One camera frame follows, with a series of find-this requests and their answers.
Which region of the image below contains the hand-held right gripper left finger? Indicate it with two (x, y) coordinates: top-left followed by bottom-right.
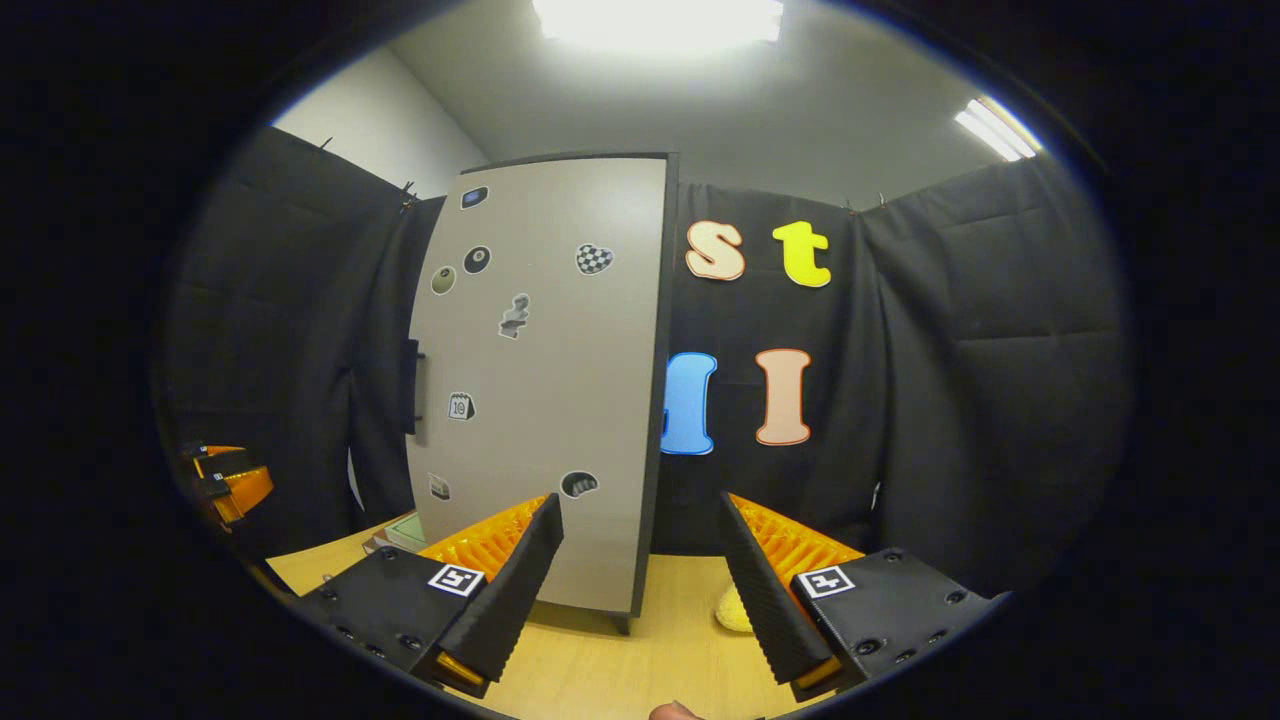
(295, 490), (564, 699)

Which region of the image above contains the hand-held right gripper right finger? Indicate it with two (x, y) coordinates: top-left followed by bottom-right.
(714, 488), (1009, 706)

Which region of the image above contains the black door handle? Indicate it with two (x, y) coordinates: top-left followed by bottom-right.
(403, 338), (427, 436)

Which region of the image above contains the grey cabinet door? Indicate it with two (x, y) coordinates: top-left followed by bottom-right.
(405, 152), (669, 613)

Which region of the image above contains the yellow bread toy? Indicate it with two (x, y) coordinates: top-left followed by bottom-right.
(714, 585), (756, 633)

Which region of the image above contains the green cover book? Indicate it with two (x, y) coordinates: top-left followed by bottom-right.
(385, 510), (431, 553)

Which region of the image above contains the black backdrop cloth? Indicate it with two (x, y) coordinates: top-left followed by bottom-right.
(160, 125), (1136, 601)

